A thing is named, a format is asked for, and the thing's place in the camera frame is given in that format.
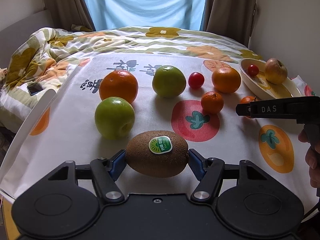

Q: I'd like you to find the wrinkled old brown apple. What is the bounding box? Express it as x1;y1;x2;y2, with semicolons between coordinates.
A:
264;58;287;85

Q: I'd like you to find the brown kiwi with sticker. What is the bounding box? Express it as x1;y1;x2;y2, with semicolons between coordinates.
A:
125;131;189;178

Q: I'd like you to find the green apple front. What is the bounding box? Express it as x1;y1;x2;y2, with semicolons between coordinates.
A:
94;96;135;140

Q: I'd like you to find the green apple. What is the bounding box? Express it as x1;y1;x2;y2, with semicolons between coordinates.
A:
94;96;135;140
152;65;186;98

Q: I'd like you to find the red cherry tomato front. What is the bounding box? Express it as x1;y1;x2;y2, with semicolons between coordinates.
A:
247;64;259;77

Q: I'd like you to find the red cherry tomato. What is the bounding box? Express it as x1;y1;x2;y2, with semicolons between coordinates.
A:
188;72;204;90
247;64;259;77

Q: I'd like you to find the large orange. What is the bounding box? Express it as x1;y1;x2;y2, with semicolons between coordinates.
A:
212;67;241;94
99;70;138;104

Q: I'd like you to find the red cherry tomato back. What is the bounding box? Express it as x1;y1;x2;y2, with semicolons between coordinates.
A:
188;72;204;90

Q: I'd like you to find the green apple back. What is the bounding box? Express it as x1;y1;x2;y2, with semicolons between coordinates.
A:
152;65;186;98

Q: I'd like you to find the person's right hand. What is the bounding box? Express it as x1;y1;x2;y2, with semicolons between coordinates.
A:
305;140;320;188

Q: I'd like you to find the cream bowl yellow duck print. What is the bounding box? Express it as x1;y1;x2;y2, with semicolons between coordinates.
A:
239;58;303;100

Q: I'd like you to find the white fruit print tablecloth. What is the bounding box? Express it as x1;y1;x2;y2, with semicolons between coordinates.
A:
1;53;318;210

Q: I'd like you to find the black smartphone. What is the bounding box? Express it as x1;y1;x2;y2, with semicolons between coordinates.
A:
27;82;43;96

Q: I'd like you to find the brown right curtain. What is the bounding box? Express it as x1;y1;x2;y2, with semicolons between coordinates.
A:
202;0;256;46

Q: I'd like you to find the brown curtain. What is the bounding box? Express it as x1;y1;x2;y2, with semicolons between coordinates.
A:
44;0;95;31
202;0;256;46

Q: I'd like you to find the floral striped quilt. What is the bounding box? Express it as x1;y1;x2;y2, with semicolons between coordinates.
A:
1;25;260;133

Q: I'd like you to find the light blue window cloth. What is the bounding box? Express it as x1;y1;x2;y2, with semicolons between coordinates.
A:
85;0;205;30

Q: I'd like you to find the brown left curtain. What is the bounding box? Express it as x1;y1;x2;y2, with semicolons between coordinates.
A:
44;0;95;31

